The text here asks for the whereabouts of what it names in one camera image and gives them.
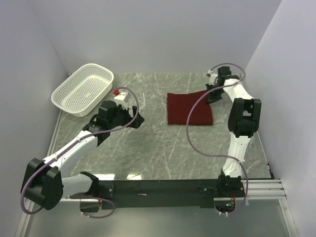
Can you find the aluminium extrusion rail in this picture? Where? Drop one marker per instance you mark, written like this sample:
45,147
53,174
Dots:
259,189

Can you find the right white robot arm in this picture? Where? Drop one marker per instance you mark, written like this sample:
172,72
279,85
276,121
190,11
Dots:
243,122

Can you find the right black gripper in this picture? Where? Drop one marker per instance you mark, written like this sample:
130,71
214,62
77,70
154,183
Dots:
211,98

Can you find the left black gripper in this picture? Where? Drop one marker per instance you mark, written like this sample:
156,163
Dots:
128,118

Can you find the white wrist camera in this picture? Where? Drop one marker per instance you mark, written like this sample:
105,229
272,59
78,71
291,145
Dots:
121,99
212,77

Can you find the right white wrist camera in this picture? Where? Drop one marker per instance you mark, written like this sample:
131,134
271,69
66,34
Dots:
212,77

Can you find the dark red t shirt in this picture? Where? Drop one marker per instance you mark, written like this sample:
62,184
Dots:
179,106

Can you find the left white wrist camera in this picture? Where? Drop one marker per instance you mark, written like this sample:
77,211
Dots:
121,99

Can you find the white perforated plastic basket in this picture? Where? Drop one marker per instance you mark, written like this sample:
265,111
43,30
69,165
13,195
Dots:
83,89

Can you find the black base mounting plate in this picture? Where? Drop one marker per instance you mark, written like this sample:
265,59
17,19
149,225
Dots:
170,193

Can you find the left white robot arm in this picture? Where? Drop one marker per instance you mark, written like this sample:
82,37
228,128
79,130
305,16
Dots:
43,183

